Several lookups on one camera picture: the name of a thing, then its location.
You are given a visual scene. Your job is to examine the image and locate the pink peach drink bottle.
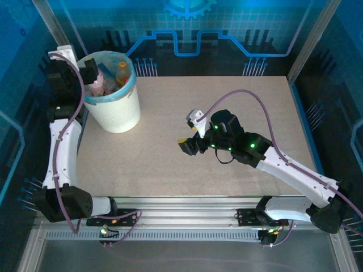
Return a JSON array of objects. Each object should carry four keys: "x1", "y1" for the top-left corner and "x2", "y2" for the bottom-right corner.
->
[{"x1": 90, "y1": 70, "x2": 104, "y2": 96}]

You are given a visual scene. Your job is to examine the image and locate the white waste bin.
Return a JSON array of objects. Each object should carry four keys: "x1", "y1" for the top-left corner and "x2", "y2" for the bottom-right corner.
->
[{"x1": 83, "y1": 83, "x2": 142, "y2": 134}]

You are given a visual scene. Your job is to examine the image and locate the grey metal front tray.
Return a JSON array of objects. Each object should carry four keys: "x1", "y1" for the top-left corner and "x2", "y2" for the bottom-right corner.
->
[{"x1": 16, "y1": 226, "x2": 358, "y2": 272}]

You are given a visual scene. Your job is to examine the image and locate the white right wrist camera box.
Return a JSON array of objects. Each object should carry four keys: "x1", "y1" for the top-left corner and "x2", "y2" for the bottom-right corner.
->
[{"x1": 185, "y1": 109, "x2": 212, "y2": 139}]

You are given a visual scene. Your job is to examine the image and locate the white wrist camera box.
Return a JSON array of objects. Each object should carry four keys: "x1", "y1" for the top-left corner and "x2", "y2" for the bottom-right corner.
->
[
  {"x1": 185, "y1": 109, "x2": 212, "y2": 139},
  {"x1": 47, "y1": 44, "x2": 73, "y2": 62}
]

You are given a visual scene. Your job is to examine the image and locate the black right wrist loop cable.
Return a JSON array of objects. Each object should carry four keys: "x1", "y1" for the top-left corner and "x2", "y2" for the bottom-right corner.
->
[{"x1": 214, "y1": 148, "x2": 235, "y2": 164}]

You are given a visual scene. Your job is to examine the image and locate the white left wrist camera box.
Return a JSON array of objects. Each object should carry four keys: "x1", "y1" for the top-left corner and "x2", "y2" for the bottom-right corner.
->
[{"x1": 47, "y1": 44, "x2": 73, "y2": 62}]

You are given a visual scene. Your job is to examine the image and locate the aluminium left frame post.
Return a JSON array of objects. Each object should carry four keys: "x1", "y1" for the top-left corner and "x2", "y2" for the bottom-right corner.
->
[{"x1": 31, "y1": 0, "x2": 87, "y2": 57}]

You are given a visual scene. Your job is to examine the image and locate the aluminium frame post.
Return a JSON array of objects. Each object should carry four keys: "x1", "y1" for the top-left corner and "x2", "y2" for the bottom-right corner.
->
[
  {"x1": 286, "y1": 0, "x2": 345, "y2": 84},
  {"x1": 31, "y1": 0, "x2": 87, "y2": 57}
]

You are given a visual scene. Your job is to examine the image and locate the aluminium mounting rail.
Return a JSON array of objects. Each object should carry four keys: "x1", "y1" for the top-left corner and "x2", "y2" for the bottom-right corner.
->
[{"x1": 36, "y1": 195, "x2": 324, "y2": 231}]

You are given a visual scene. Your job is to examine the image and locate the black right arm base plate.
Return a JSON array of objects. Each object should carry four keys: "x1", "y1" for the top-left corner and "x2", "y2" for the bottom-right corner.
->
[{"x1": 237, "y1": 208, "x2": 266, "y2": 227}]

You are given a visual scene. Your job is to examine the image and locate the grey slotted cable duct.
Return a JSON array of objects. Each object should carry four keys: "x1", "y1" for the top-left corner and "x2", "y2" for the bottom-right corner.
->
[{"x1": 45, "y1": 228, "x2": 263, "y2": 243}]

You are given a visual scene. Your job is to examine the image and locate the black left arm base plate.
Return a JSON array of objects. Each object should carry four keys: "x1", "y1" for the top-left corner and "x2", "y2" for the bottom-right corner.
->
[{"x1": 86, "y1": 208, "x2": 139, "y2": 227}]

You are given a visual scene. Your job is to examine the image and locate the aluminium right frame post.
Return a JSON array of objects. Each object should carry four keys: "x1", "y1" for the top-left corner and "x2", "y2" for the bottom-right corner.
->
[{"x1": 286, "y1": 0, "x2": 345, "y2": 84}]

